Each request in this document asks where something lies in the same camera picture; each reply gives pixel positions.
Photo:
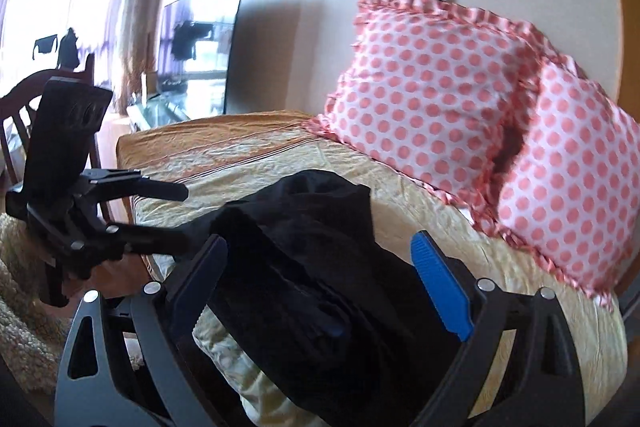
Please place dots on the beige fluffy blanket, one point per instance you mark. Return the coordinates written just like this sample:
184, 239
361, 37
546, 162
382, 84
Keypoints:
25, 282

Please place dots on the black pants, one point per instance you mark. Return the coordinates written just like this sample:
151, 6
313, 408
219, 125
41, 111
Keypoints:
310, 267

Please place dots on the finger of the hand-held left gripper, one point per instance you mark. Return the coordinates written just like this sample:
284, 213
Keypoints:
150, 239
135, 184

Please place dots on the pink polka dot pillow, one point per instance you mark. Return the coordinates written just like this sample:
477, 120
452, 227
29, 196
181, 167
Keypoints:
430, 92
575, 187

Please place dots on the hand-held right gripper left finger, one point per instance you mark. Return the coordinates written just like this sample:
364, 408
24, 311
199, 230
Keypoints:
200, 279

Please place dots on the beige curtain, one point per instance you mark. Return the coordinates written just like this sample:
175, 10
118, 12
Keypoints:
145, 17

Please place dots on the bed with yellow sheet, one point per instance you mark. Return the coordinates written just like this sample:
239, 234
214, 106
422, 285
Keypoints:
250, 147

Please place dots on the dark wooden chair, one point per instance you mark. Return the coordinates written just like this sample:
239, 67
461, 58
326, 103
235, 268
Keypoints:
20, 102

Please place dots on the hanging dark clothes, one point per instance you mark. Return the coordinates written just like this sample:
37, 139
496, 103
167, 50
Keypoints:
65, 49

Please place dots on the flat screen television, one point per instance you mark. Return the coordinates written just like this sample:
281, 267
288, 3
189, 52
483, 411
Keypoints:
200, 52

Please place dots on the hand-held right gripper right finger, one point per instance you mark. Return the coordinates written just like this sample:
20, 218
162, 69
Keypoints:
442, 287

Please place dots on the glass television stand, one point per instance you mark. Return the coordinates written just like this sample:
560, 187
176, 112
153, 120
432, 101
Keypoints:
170, 107

